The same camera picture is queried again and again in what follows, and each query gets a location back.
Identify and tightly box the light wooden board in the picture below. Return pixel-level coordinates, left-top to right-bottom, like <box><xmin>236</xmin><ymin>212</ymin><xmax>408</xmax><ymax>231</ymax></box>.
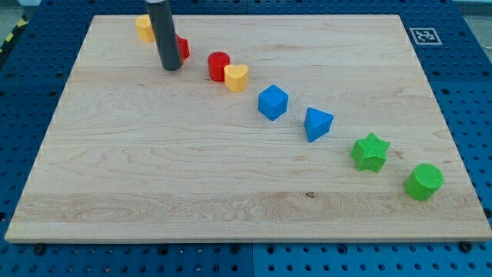
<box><xmin>5</xmin><ymin>15</ymin><xmax>491</xmax><ymax>244</ymax></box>

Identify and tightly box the blue cube block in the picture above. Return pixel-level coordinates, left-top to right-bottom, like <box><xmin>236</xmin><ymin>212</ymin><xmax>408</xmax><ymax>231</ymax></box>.
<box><xmin>258</xmin><ymin>85</ymin><xmax>289</xmax><ymax>121</ymax></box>

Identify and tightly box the yellow heart block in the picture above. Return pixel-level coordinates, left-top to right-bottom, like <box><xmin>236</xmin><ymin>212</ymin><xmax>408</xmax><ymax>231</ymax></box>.
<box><xmin>224</xmin><ymin>64</ymin><xmax>249</xmax><ymax>93</ymax></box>

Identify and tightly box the blue triangular prism block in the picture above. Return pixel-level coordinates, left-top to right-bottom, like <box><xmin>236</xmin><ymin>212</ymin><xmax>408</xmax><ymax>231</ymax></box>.
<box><xmin>304</xmin><ymin>107</ymin><xmax>334</xmax><ymax>142</ymax></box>

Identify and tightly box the red cylinder block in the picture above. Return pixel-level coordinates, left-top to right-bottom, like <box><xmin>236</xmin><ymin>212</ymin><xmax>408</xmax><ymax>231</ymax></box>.
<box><xmin>207</xmin><ymin>52</ymin><xmax>230</xmax><ymax>82</ymax></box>

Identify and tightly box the red block behind tool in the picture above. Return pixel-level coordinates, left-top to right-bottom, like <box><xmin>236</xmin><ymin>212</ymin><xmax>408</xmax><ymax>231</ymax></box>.
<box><xmin>176</xmin><ymin>35</ymin><xmax>190</xmax><ymax>63</ymax></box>

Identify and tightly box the green star block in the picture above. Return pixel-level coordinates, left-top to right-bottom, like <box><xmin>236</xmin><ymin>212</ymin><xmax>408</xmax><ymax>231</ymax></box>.
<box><xmin>350</xmin><ymin>133</ymin><xmax>391</xmax><ymax>172</ymax></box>

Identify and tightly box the yellow block behind tool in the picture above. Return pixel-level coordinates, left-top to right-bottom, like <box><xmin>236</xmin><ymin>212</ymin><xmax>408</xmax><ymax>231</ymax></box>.
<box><xmin>135</xmin><ymin>15</ymin><xmax>155</xmax><ymax>43</ymax></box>

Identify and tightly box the green cylinder block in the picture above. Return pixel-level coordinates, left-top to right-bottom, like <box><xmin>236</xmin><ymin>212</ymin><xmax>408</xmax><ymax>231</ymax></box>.
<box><xmin>404</xmin><ymin>163</ymin><xmax>444</xmax><ymax>201</ymax></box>

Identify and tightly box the white fiducial marker tag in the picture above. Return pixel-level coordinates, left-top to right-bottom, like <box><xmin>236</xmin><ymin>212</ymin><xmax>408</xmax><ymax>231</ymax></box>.
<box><xmin>409</xmin><ymin>28</ymin><xmax>442</xmax><ymax>45</ymax></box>

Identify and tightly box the black bolt bottom left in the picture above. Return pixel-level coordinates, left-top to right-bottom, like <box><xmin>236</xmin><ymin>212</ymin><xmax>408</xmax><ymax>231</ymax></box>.
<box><xmin>32</xmin><ymin>244</ymin><xmax>46</xmax><ymax>255</ymax></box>

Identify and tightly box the black bolt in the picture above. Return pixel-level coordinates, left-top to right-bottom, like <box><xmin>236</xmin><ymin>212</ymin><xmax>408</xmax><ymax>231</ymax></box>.
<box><xmin>32</xmin><ymin>244</ymin><xmax>46</xmax><ymax>255</ymax></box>
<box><xmin>458</xmin><ymin>241</ymin><xmax>474</xmax><ymax>253</ymax></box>

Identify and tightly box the black bolt bottom right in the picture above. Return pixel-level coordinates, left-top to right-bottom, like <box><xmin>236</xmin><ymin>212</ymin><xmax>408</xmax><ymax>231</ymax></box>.
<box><xmin>458</xmin><ymin>241</ymin><xmax>474</xmax><ymax>253</ymax></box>

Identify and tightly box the yellow black hazard tape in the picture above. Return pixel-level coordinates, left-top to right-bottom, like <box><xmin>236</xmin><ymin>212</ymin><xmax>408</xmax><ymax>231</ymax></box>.
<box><xmin>1</xmin><ymin>15</ymin><xmax>29</xmax><ymax>55</ymax></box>

